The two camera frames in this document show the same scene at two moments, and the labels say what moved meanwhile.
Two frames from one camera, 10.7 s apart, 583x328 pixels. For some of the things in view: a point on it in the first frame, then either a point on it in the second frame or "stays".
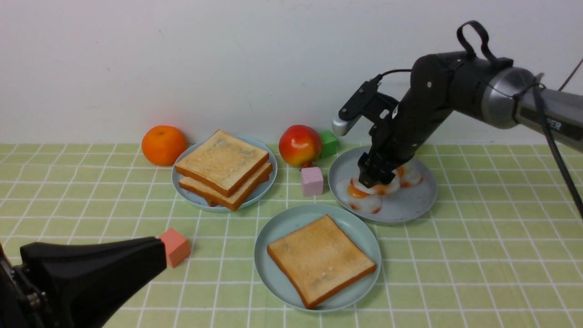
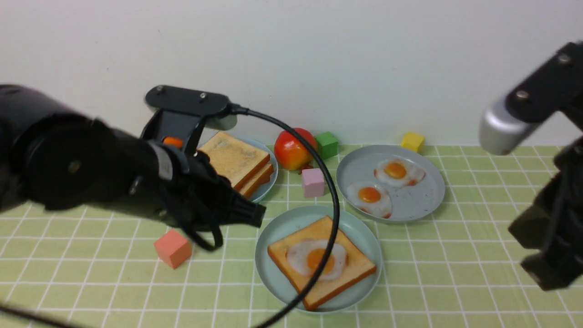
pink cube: x=312 y=181 stays
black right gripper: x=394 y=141 to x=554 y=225
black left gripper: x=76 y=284 to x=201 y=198
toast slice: x=218 y=162 stays
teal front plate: x=273 y=278 stays
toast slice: x=319 y=257 stays
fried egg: x=356 y=188 to x=304 y=257
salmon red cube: x=177 y=248 stays
